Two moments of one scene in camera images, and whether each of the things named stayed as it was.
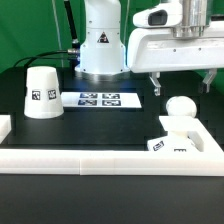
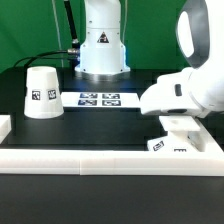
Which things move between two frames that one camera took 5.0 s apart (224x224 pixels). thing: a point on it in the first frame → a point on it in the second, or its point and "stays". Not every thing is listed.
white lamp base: (184, 134) stays
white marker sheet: (100, 100) stays
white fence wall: (120, 162) stays
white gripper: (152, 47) → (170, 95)
